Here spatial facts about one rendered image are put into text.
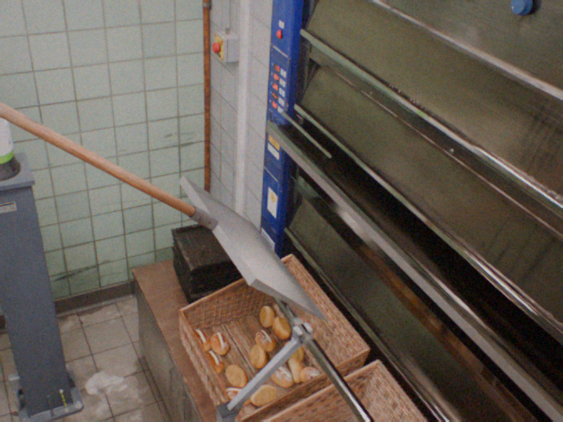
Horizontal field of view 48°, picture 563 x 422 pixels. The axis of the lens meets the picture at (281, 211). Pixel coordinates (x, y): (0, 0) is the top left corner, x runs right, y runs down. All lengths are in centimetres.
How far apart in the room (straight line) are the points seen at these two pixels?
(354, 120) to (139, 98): 131
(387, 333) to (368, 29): 92
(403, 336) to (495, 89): 84
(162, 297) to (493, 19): 175
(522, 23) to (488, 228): 47
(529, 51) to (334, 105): 79
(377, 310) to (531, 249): 71
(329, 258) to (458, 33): 100
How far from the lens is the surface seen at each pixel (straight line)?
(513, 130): 147
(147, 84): 299
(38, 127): 156
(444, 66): 164
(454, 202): 166
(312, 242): 236
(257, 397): 226
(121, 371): 323
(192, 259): 253
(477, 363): 177
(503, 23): 149
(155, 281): 278
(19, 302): 265
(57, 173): 308
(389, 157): 183
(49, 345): 283
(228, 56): 267
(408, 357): 201
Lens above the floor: 239
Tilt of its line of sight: 34 degrees down
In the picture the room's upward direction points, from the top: 4 degrees clockwise
